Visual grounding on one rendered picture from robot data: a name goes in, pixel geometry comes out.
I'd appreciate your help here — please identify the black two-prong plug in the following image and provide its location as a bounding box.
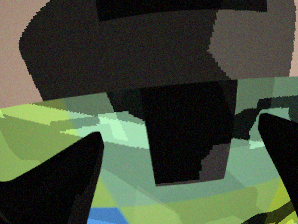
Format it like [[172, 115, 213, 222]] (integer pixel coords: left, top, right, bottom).
[[140, 80, 238, 186]]

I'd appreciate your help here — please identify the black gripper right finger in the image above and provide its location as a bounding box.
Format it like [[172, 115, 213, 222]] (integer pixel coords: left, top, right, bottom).
[[258, 112, 298, 217]]

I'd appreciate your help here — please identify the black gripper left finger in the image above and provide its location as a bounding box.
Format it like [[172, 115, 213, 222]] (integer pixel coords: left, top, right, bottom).
[[0, 131, 105, 224]]

